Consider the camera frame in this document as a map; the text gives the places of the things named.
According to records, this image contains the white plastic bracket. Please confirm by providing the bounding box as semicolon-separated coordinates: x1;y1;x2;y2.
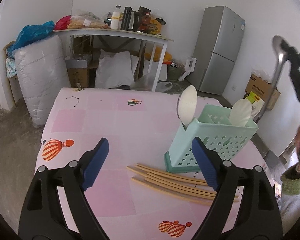
178;57;197;82

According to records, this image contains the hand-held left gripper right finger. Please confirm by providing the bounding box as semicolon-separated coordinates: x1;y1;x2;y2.
191;137;283;240

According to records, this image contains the person's right forearm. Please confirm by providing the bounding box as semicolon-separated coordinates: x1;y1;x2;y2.
280;164;300;197

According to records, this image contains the plain brown cardboard box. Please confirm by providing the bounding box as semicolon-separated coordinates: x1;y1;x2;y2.
67;67;97;88

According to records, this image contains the electric kettle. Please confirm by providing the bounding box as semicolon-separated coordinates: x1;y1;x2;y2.
127;10;143;32

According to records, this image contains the grey plastic-wrapped bundle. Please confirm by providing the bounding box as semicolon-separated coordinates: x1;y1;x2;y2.
12;34;72;128

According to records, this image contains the yellow-green bag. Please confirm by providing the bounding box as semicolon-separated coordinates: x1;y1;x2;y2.
245;91;265;119

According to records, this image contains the pink balloon-print tablecloth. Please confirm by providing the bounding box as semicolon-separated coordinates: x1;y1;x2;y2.
34;87;282;240

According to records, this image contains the patterned cloth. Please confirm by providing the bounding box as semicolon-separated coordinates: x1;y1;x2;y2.
6;57;17;78

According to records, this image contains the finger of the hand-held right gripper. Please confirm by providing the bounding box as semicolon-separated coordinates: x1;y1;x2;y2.
281;42;299;62

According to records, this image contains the side table with white legs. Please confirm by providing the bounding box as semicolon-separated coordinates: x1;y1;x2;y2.
52;28;174;92

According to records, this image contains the mint green utensil holder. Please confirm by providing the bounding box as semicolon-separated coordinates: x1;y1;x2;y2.
164;104;260;174

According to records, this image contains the cardboard box with dark label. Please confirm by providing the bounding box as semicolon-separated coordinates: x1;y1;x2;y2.
245;74;281;110

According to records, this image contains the red bag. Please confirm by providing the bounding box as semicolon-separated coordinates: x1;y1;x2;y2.
54;15;72;30

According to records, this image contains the clear plastic bag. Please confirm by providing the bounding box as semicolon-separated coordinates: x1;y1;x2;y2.
130;74;173;92

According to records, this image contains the bag of yellow packets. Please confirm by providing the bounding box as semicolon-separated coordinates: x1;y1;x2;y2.
67;12;108;30

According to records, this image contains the grey box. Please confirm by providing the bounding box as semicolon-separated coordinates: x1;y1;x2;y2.
65;57;89;70

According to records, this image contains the white pillow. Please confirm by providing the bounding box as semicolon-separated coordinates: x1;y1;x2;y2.
95;49;140;88

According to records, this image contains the metal spoon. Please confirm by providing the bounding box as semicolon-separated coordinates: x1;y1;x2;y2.
255;35;289;123
176;90;188;130

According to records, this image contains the black thermos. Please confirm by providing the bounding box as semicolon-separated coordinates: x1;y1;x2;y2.
121;7;132;30

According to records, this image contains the pile of snack packets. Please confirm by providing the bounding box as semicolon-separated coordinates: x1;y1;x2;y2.
137;6;167;35

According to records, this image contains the silver refrigerator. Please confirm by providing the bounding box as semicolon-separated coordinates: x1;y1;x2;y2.
186;5;246;95

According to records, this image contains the white bottle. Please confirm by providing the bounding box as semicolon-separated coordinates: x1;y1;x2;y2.
111;5;122;30

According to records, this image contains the blue plastic bag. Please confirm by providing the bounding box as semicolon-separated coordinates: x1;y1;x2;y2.
7;21;55;57

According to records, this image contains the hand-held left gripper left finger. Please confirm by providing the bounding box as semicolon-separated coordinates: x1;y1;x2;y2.
18;137;110;240

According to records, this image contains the wooden bench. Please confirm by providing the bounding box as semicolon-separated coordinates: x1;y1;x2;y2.
2;41;18;105

